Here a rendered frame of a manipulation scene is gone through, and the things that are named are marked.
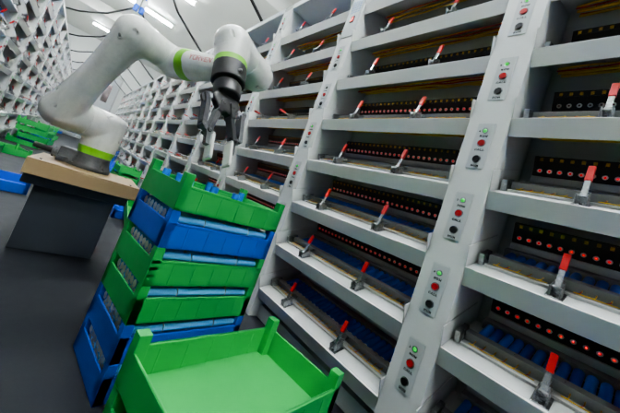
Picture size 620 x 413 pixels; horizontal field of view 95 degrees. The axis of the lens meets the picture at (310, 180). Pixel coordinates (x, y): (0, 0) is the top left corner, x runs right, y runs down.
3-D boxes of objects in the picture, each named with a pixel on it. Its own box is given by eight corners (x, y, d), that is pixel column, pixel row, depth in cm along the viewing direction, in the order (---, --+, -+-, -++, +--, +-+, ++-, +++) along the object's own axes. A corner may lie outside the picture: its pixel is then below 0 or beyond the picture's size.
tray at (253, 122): (307, 128, 130) (309, 108, 129) (247, 126, 177) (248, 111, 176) (339, 133, 143) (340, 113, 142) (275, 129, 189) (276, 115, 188)
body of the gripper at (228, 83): (231, 98, 83) (227, 124, 80) (206, 82, 77) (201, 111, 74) (248, 88, 79) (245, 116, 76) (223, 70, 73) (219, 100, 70)
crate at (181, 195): (172, 209, 57) (188, 172, 58) (139, 186, 70) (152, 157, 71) (275, 232, 80) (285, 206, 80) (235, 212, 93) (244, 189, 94)
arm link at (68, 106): (28, 101, 104) (125, -3, 95) (77, 121, 119) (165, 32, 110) (29, 125, 98) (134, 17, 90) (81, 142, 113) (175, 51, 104)
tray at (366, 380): (375, 414, 71) (383, 364, 69) (257, 297, 117) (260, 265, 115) (420, 377, 83) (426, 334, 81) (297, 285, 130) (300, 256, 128)
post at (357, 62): (248, 315, 115) (383, -44, 130) (238, 304, 122) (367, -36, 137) (285, 316, 128) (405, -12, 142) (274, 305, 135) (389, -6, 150)
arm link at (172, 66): (143, 64, 110) (157, 37, 111) (171, 83, 121) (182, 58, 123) (173, 69, 102) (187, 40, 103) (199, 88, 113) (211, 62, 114)
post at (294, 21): (194, 253, 169) (294, 4, 183) (189, 248, 176) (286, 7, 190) (224, 258, 182) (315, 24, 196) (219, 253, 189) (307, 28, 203)
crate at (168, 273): (141, 286, 56) (157, 247, 56) (113, 248, 69) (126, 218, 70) (255, 288, 78) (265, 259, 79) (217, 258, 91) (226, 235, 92)
